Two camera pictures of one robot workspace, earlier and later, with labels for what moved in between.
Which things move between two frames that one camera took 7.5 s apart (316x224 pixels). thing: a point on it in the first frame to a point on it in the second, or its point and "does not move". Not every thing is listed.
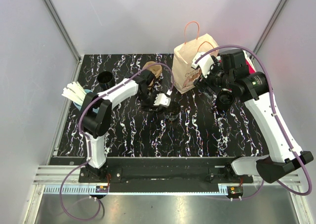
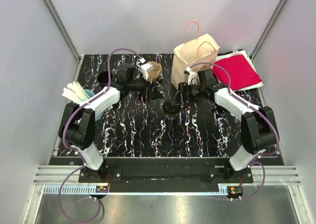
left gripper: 147,106 to 151,93
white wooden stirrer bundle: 75,91 does not move
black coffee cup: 174,109 does not move
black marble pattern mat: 192,125 does not move
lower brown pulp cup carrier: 157,69 does not move
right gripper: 202,83 to 183,88
